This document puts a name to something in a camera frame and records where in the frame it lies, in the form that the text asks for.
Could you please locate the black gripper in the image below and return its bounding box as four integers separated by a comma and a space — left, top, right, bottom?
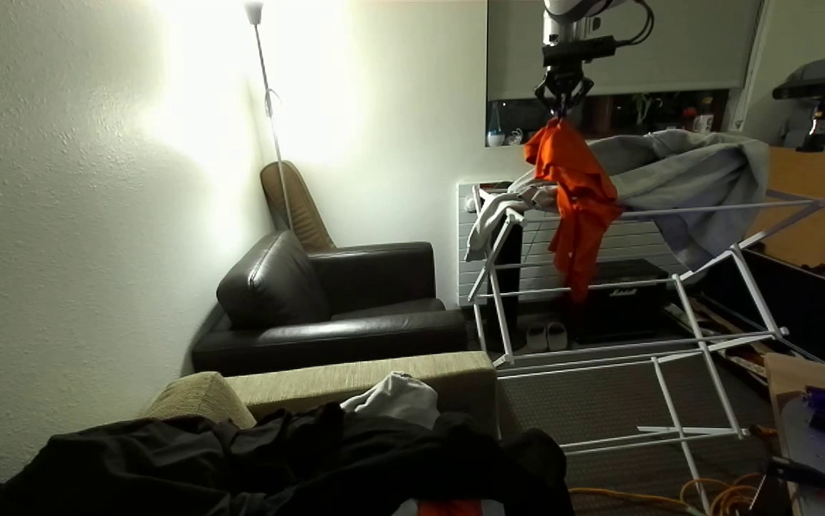
537, 38, 618, 124

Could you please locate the orange shirt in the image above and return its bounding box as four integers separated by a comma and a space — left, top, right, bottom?
524, 117, 623, 303

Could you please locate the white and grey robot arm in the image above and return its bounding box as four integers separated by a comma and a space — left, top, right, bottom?
537, 0, 657, 117

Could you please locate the grey cloth on rack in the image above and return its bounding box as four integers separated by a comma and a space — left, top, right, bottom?
465, 127, 773, 274

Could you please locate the white metal drying rack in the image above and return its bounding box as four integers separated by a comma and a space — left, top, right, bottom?
468, 188, 825, 516

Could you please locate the light grey shirt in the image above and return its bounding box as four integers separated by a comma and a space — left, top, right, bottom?
342, 373, 439, 431

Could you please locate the black guitar amplifier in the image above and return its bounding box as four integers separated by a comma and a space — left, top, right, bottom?
564, 257, 673, 345

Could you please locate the pair of slippers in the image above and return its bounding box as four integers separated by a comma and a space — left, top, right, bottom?
524, 320, 570, 352

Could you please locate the brown cushion behind armchair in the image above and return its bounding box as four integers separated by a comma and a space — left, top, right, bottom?
262, 160, 332, 252

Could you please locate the beige fabric couch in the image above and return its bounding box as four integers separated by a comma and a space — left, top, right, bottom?
143, 349, 499, 435

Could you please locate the white floor lamp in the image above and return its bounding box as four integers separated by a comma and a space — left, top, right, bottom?
243, 0, 293, 230

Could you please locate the black leather armchair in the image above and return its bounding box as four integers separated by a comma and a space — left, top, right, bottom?
193, 230, 469, 376

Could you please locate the red and white garment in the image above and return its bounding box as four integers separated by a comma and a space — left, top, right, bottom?
393, 498, 507, 516

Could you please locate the pile of black clothes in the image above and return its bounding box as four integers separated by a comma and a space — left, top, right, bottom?
0, 403, 572, 516

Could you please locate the white wall radiator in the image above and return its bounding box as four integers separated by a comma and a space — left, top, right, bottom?
455, 181, 524, 300

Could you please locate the orange extension cable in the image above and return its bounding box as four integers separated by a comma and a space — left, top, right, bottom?
570, 472, 767, 516

